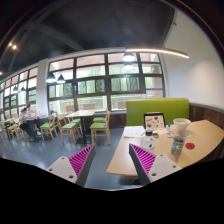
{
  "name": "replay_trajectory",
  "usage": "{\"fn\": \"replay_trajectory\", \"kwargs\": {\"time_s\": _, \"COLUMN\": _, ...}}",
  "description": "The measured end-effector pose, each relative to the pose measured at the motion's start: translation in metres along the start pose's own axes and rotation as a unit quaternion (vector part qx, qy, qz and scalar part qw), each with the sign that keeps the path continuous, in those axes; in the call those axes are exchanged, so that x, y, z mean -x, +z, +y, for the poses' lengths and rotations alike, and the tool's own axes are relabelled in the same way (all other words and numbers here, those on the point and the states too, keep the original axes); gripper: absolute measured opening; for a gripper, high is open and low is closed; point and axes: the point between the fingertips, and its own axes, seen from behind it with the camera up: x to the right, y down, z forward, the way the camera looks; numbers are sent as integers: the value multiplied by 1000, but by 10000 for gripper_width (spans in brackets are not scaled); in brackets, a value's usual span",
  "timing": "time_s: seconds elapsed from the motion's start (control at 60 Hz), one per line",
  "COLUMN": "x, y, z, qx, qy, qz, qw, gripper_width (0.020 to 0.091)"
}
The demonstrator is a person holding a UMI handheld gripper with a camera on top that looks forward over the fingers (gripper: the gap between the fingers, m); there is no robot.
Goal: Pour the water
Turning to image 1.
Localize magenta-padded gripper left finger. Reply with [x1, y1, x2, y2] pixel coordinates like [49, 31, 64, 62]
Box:
[45, 143, 97, 188]

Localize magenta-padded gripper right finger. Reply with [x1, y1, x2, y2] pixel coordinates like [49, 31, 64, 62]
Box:
[128, 143, 183, 187]

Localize clear black-capped water bottle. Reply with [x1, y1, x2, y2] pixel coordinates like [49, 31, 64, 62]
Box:
[140, 130, 157, 152]

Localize green speckled ceramic mug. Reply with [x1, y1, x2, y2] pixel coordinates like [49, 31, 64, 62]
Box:
[170, 135, 187, 156]

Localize white paper sheets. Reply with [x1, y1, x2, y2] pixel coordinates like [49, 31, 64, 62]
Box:
[122, 125, 146, 139]

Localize white ceramic bowl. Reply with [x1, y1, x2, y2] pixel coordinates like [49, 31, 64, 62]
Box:
[172, 117, 192, 134]

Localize wooden chairs with green seats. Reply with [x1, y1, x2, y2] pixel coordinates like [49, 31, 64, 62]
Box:
[4, 110, 112, 145]

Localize green upholstered booth backrest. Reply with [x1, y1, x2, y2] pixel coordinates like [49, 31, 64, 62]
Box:
[125, 97, 191, 127]

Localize light wooden dining table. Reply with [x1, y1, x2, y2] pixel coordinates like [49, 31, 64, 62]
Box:
[65, 109, 98, 144]

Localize person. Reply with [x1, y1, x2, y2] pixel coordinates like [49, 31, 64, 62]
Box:
[18, 107, 37, 143]
[25, 103, 38, 118]

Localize black pendant lamps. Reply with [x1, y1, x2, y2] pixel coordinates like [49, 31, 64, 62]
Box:
[11, 51, 137, 95]

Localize curved linear ceiling light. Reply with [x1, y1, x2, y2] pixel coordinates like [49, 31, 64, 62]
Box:
[125, 47, 191, 60]

